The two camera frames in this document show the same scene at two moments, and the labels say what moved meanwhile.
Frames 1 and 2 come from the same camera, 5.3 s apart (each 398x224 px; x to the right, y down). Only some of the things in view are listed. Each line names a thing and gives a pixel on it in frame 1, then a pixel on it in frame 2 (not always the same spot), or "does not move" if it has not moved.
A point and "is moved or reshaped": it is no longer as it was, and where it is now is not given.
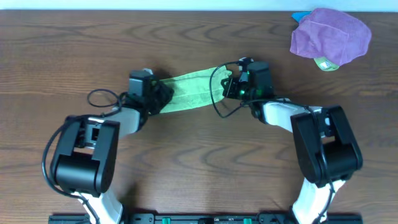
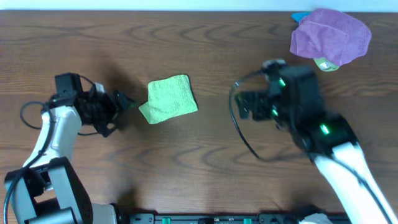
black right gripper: (229, 90) to (260, 99)
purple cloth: (331, 34) does not move
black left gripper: (161, 94) to (111, 109)
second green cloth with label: (325, 65) does not move
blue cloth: (297, 15) does not move
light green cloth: (201, 89) is moved or reshaped
